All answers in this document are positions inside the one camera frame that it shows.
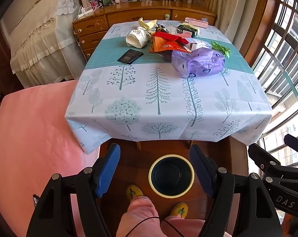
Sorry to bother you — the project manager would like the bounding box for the dark green box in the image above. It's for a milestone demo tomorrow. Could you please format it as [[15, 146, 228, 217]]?
[[177, 23, 200, 38]]

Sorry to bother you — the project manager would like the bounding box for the yellow crumpled wrapper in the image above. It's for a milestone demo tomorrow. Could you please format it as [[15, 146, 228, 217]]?
[[138, 18, 157, 31]]

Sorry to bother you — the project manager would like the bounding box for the right yellow slipper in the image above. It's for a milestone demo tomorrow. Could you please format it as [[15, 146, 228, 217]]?
[[170, 202, 189, 218]]

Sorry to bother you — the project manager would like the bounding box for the crumpled white paper bag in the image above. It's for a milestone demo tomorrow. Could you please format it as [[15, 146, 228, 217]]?
[[125, 27, 150, 49]]

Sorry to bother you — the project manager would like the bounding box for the green paper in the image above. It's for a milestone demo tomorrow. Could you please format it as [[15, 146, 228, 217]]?
[[211, 41, 231, 58]]

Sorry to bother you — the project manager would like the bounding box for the pink bed cover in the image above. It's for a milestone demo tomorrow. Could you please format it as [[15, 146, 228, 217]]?
[[0, 80, 100, 236]]

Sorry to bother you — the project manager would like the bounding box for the right pink trouser leg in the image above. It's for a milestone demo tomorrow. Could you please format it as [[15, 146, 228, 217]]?
[[161, 216, 205, 237]]

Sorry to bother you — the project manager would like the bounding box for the left yellow slipper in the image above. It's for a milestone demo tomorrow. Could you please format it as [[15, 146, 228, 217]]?
[[126, 185, 143, 201]]

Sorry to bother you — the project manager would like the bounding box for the wooden dresser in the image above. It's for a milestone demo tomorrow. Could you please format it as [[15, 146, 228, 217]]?
[[72, 0, 217, 60]]

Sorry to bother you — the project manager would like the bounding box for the tree-patterned tablecloth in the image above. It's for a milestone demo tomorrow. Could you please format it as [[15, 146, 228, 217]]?
[[65, 22, 272, 154]]

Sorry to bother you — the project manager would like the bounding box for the purple plastic bag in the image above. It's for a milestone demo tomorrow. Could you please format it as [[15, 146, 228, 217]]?
[[171, 48, 225, 78]]

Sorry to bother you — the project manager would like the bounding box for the yellow slipper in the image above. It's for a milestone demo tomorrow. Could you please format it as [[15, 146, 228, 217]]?
[[126, 185, 143, 201], [170, 202, 189, 218]]

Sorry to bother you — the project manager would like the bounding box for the white plastic packet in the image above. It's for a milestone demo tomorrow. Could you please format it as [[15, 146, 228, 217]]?
[[184, 38, 212, 52]]

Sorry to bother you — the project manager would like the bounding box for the black booklet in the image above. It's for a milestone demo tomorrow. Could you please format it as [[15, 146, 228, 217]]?
[[117, 49, 144, 65]]

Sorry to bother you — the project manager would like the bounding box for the metal window grille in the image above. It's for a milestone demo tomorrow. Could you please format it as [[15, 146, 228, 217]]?
[[251, 0, 298, 168]]

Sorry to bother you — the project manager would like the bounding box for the orange snack packet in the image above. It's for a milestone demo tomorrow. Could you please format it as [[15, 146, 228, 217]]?
[[149, 36, 189, 53]]

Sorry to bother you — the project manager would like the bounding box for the pink box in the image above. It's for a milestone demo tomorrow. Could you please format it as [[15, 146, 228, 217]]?
[[185, 17, 208, 29]]

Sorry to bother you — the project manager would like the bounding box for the red box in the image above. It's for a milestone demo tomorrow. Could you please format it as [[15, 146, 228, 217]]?
[[153, 31, 189, 45]]

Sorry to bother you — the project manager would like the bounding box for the round bin with cream rim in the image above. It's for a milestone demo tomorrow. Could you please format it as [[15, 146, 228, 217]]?
[[148, 154, 194, 198]]

